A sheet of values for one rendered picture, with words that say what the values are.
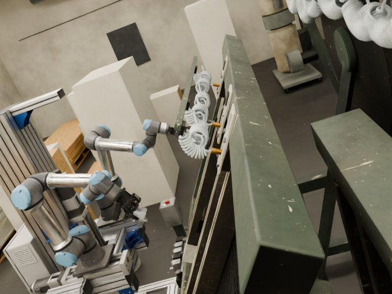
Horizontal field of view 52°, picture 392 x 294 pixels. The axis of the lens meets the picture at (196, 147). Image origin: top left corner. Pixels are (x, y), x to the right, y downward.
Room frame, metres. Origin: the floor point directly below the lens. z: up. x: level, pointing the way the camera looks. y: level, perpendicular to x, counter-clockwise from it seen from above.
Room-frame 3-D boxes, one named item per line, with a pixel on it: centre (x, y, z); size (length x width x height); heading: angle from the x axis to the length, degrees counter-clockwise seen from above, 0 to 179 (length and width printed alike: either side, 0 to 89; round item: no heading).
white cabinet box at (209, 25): (6.21, -0.90, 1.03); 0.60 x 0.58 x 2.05; 170
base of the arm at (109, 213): (2.64, 0.75, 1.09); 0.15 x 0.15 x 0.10
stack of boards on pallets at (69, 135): (8.55, 2.55, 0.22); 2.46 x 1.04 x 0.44; 170
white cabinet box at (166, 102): (7.52, 0.19, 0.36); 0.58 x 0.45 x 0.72; 80
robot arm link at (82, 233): (2.15, 0.84, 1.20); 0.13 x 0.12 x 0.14; 157
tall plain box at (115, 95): (5.13, 0.72, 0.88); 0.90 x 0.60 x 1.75; 170
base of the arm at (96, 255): (2.16, 0.83, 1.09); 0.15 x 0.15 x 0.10
